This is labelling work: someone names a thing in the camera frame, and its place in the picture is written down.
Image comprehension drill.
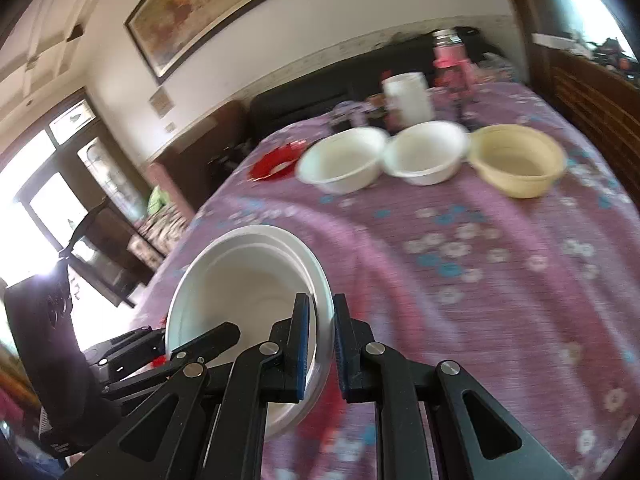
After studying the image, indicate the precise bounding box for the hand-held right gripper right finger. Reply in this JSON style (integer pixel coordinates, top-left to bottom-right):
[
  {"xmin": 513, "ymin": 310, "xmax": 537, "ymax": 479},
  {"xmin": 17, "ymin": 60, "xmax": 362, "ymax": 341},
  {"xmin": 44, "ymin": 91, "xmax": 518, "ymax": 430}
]
[{"xmin": 332, "ymin": 292, "xmax": 576, "ymax": 480}]

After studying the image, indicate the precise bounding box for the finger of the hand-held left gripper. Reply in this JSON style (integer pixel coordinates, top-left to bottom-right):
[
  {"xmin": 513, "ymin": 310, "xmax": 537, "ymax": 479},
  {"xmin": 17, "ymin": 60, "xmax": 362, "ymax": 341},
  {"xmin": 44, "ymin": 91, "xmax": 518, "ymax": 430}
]
[
  {"xmin": 102, "ymin": 321, "xmax": 242, "ymax": 401},
  {"xmin": 82, "ymin": 326, "xmax": 167, "ymax": 367}
]

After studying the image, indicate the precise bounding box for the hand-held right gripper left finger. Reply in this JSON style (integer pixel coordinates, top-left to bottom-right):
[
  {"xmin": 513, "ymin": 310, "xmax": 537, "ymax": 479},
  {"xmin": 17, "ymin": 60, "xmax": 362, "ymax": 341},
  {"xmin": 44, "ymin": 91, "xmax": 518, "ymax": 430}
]
[{"xmin": 62, "ymin": 292, "xmax": 313, "ymax": 480}]

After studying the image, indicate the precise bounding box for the white bowl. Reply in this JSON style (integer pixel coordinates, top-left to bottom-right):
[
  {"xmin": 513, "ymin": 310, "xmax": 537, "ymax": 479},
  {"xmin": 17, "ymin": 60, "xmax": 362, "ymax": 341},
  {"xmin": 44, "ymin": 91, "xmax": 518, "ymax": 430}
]
[
  {"xmin": 165, "ymin": 225, "xmax": 334, "ymax": 439},
  {"xmin": 382, "ymin": 121, "xmax": 472, "ymax": 187},
  {"xmin": 296, "ymin": 127, "xmax": 389, "ymax": 194}
]

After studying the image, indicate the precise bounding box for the cream bowl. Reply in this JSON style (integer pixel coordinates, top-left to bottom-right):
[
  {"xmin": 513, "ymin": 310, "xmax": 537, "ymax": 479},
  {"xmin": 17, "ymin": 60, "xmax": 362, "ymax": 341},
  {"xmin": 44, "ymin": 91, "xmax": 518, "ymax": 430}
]
[{"xmin": 467, "ymin": 124, "xmax": 569, "ymax": 199}]

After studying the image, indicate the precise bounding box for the dark wooden chair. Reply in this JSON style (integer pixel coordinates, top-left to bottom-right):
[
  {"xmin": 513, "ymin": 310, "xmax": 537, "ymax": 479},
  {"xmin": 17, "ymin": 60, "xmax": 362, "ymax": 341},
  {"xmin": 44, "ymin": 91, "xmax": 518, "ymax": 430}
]
[{"xmin": 60, "ymin": 197, "xmax": 166, "ymax": 308}]

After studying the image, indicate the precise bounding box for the purple floral tablecloth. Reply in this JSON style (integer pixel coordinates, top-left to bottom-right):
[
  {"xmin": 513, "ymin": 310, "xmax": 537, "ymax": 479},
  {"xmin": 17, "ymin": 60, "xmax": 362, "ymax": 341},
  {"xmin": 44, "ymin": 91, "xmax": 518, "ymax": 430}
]
[{"xmin": 145, "ymin": 80, "xmax": 640, "ymax": 480}]

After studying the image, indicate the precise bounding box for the green cloth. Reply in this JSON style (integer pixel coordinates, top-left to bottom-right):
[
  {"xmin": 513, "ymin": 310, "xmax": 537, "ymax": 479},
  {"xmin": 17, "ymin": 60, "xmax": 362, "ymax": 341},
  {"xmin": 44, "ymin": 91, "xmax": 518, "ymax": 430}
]
[{"xmin": 147, "ymin": 185, "xmax": 171, "ymax": 216}]

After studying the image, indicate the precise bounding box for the wooden side cabinet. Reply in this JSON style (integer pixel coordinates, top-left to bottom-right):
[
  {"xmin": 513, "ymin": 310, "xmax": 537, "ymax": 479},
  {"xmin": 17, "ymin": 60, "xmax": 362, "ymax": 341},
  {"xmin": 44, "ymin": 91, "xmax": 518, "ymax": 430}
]
[{"xmin": 150, "ymin": 101, "xmax": 251, "ymax": 216}]

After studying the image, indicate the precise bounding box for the wooden glass door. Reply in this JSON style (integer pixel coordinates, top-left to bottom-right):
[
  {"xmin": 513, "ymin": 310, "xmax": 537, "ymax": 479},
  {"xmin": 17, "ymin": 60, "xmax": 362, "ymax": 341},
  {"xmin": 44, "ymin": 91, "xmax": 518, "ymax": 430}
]
[{"xmin": 0, "ymin": 87, "xmax": 151, "ymax": 306}]

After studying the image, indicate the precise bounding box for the white plastic jar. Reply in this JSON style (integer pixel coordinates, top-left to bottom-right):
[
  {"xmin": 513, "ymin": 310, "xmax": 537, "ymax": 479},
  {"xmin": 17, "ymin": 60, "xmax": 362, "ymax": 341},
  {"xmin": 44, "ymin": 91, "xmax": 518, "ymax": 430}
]
[{"xmin": 382, "ymin": 72, "xmax": 435, "ymax": 127}]

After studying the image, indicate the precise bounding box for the pink sleeved thermos bottle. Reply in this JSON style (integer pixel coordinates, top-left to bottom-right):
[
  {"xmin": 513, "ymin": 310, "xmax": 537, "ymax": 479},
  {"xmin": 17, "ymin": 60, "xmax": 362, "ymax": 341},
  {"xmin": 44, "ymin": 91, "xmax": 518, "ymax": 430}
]
[{"xmin": 432, "ymin": 29, "xmax": 475, "ymax": 92}]

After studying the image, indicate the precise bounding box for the wooden brick-pattern cabinet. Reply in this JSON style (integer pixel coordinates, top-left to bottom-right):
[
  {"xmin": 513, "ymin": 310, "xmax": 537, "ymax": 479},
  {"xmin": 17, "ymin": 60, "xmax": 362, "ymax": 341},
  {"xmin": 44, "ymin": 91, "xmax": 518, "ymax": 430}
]
[{"xmin": 495, "ymin": 0, "xmax": 640, "ymax": 171}]

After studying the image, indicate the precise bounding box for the white flat box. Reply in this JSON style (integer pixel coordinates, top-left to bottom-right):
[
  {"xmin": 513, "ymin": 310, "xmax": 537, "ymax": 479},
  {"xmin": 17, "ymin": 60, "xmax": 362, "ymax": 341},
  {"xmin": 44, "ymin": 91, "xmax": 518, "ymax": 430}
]
[{"xmin": 531, "ymin": 32, "xmax": 591, "ymax": 51}]

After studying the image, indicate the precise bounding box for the beige wall panel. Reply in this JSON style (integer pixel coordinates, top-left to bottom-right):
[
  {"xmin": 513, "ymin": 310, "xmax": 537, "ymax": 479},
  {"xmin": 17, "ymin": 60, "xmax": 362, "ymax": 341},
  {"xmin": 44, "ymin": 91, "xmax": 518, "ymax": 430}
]
[{"xmin": 149, "ymin": 87, "xmax": 173, "ymax": 117}]

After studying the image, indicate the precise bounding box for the framed wall painting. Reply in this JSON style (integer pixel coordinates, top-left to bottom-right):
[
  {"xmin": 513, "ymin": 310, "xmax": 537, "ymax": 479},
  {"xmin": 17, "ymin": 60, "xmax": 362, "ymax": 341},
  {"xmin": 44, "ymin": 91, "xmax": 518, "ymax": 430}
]
[{"xmin": 124, "ymin": 0, "xmax": 326, "ymax": 85}]

